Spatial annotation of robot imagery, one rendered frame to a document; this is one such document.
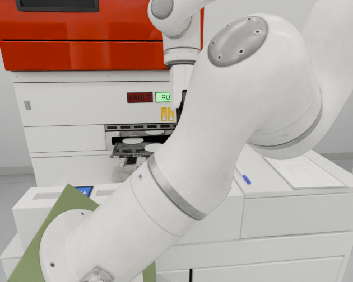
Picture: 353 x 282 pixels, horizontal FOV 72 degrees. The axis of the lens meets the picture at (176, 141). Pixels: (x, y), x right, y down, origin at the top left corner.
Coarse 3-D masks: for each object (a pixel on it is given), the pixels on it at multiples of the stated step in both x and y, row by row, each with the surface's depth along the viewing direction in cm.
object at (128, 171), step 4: (128, 164) 95; (124, 168) 92; (128, 168) 92; (132, 168) 92; (124, 172) 89; (128, 172) 89; (132, 172) 89; (112, 176) 88; (116, 176) 88; (120, 176) 88; (124, 176) 89; (128, 176) 89; (116, 180) 89; (120, 180) 89
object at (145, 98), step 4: (128, 96) 111; (132, 96) 111; (136, 96) 111; (140, 96) 111; (144, 96) 111; (148, 96) 112; (128, 100) 111; (132, 100) 111; (136, 100) 112; (140, 100) 112; (144, 100) 112; (148, 100) 112
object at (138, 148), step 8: (136, 136) 121; (144, 136) 121; (152, 136) 122; (160, 136) 122; (168, 136) 121; (120, 144) 110; (128, 144) 110; (136, 144) 111; (144, 144) 110; (120, 152) 102; (128, 152) 102; (136, 152) 102; (144, 152) 102; (152, 152) 102
